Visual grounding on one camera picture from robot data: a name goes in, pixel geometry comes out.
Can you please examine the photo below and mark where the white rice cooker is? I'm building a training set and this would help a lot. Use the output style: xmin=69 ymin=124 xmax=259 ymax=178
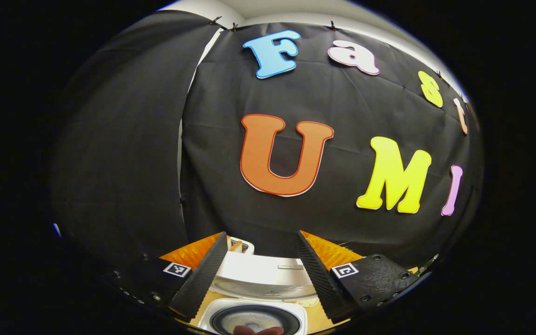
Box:
xmin=197 ymin=251 xmax=320 ymax=335

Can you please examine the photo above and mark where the white toaster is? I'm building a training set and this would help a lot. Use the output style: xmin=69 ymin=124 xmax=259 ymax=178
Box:
xmin=228 ymin=236 xmax=255 ymax=254

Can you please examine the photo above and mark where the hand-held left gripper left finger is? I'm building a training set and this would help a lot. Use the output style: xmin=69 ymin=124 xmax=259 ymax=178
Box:
xmin=105 ymin=231 xmax=229 ymax=322

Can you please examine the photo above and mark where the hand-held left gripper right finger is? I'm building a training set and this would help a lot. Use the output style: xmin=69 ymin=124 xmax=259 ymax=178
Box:
xmin=294 ymin=230 xmax=420 ymax=325

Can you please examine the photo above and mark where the black backdrop cloth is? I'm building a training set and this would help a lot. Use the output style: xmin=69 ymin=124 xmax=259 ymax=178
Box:
xmin=49 ymin=10 xmax=482 ymax=280

